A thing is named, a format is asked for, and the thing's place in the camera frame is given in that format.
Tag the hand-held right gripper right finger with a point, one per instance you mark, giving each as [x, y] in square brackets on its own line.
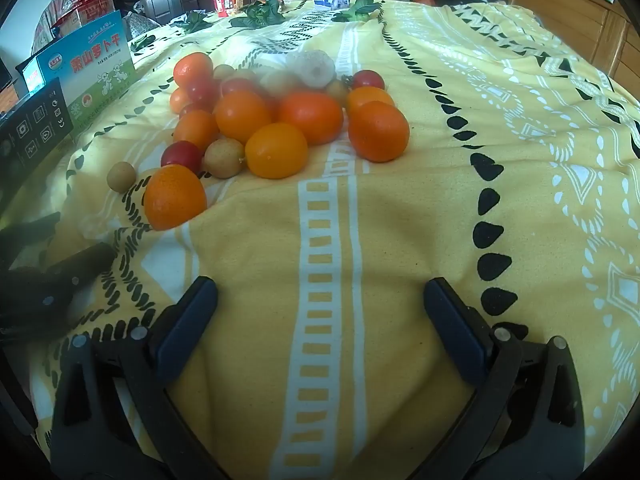
[457, 332]

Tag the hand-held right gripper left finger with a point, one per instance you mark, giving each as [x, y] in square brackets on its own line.
[182, 332]

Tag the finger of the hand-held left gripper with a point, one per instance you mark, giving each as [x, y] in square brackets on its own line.
[75, 267]
[25, 235]

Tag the red cherry tomato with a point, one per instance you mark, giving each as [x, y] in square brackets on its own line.
[202, 92]
[181, 155]
[368, 79]

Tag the pile of orange kumquats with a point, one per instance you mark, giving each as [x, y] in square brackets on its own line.
[310, 117]

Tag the brown longan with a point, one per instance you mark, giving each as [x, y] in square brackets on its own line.
[337, 91]
[277, 82]
[121, 176]
[223, 71]
[224, 158]

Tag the black box with white icons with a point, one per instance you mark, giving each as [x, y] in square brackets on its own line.
[30, 130]

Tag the blue and white carton box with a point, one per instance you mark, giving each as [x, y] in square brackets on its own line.
[95, 75]

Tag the green leafy vegetable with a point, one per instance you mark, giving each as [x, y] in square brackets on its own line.
[260, 12]
[192, 20]
[142, 42]

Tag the heap of plastic bags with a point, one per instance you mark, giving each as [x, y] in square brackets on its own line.
[75, 5]

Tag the white garlic bulb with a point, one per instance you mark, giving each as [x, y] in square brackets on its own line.
[312, 67]

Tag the red snack packet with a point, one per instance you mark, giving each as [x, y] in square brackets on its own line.
[227, 2]

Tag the green snack packet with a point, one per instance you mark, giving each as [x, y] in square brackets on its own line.
[357, 7]

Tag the light wooden cabinet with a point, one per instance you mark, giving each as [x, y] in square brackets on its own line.
[575, 10]

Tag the blue and white packet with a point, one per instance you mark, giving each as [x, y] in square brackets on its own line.
[332, 1]

